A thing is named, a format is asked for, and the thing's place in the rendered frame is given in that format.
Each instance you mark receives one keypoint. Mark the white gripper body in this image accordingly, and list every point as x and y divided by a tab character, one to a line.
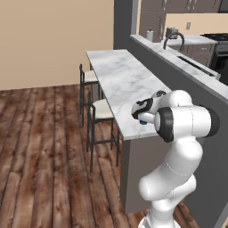
148	117

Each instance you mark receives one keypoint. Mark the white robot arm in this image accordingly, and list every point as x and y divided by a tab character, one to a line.
181	124

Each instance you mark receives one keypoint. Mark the blue soda can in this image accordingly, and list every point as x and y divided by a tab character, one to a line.
143	122

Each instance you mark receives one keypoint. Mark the black stove with oven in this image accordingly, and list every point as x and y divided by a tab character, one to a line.
221	52

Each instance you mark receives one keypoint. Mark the black stool with cream seat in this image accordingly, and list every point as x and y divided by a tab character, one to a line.
101	108
89	76

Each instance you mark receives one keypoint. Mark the steel sink basin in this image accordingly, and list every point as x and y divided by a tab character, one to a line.
196	66

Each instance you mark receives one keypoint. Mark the dark curved tap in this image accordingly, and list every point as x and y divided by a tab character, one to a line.
165	41

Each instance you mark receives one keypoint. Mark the white paper towel roll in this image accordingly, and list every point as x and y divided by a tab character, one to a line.
150	35

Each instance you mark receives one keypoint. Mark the grey base cupboards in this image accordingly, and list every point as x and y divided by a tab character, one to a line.
201	53

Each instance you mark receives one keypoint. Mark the grey toaster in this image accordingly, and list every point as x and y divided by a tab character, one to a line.
171	31

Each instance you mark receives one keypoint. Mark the grey tall cupboard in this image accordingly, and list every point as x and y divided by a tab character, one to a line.
151	22

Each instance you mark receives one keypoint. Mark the black microwave oven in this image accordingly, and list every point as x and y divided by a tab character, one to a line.
224	5

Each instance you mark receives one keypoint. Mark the grey wall socket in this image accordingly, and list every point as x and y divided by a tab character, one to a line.
188	26

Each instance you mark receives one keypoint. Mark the grey wall cupboards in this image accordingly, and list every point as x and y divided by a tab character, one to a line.
178	5

